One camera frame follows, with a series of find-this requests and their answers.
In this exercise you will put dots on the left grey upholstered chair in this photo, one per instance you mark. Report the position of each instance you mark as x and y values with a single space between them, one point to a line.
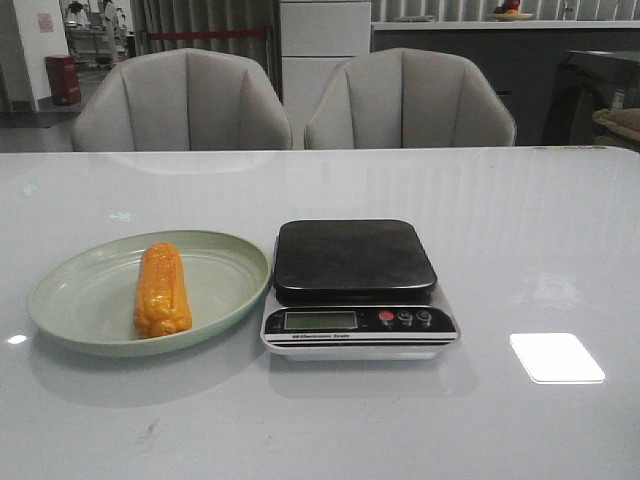
183 100

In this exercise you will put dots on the red trash bin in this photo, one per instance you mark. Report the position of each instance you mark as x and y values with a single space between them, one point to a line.
63 80

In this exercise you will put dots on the grey upholstered chair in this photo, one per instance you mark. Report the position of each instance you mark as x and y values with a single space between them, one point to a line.
408 98
183 100

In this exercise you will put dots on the beige cushion at right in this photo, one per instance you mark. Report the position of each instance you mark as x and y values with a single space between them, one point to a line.
617 128

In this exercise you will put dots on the black silver kitchen scale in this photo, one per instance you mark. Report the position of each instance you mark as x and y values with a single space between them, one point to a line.
355 289

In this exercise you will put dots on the right grey upholstered chair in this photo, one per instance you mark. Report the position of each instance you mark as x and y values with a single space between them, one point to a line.
408 98

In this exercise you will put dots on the dark appliance at right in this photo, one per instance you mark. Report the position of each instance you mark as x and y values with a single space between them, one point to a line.
585 82

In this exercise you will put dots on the white drawer cabinet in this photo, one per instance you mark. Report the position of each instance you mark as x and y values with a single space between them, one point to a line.
316 36

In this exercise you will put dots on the dark grey counter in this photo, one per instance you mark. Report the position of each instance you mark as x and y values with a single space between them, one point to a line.
518 58

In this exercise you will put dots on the fruit bowl on counter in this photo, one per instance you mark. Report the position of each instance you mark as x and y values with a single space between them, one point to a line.
509 10

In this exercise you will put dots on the orange corn cob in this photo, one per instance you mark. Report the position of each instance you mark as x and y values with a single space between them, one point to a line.
161 304

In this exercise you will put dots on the light green plate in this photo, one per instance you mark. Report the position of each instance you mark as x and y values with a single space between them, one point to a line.
87 303

